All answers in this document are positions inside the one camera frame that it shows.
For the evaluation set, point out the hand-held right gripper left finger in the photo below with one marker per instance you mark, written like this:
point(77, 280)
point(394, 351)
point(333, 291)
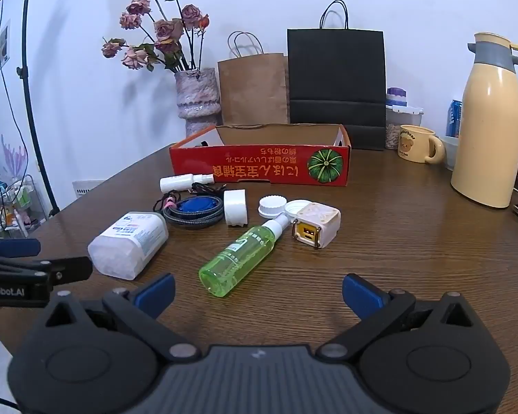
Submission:
point(157, 294)

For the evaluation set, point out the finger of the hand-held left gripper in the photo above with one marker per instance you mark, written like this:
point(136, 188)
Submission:
point(69, 269)
point(17, 248)

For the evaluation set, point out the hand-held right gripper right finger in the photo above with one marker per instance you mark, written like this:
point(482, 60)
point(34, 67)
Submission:
point(362, 295)

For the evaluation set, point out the green spray bottle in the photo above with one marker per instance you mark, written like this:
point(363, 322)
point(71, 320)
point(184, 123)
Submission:
point(233, 263)

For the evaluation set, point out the white cube charger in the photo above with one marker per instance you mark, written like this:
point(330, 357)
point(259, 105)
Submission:
point(319, 220)

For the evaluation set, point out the small pink clip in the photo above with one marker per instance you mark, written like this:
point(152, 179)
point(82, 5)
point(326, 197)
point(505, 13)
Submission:
point(169, 202)

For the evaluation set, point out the white ribbed lid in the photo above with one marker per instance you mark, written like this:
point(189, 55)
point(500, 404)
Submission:
point(272, 205)
point(296, 208)

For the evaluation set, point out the white spray bottle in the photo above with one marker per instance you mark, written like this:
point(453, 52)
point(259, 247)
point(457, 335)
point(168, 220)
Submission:
point(177, 182)

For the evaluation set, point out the white tape roll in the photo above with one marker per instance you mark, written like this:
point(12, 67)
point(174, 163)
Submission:
point(235, 207)

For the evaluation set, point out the red cardboard box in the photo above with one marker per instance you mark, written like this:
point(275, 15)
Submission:
point(250, 168)

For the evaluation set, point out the black light stand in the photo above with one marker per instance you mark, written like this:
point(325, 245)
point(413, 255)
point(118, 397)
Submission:
point(28, 95)

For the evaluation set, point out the yellow bear mug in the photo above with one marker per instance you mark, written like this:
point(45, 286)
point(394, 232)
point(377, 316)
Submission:
point(414, 144)

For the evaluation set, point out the clear plastic bowl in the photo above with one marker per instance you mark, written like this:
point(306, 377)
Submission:
point(449, 153)

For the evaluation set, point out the blue drink can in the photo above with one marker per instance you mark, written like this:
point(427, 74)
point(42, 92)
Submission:
point(454, 118)

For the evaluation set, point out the cream thermos jug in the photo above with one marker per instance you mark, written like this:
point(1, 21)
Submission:
point(487, 138)

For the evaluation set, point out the pink mottled vase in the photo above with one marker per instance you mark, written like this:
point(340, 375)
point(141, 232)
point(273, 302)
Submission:
point(197, 95)

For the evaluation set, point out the purple lidded jar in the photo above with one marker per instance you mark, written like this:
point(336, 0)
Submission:
point(396, 95)

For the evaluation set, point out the black paper bag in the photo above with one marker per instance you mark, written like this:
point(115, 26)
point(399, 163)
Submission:
point(336, 73)

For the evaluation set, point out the brown paper bag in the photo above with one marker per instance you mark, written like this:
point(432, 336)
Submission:
point(252, 90)

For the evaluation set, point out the dried rose bouquet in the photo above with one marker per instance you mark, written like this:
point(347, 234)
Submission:
point(164, 30)

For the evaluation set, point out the purple wall sticker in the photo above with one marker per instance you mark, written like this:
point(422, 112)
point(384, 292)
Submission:
point(14, 155)

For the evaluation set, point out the wall paper sheet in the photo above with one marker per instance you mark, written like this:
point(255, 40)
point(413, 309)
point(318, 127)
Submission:
point(2, 47)

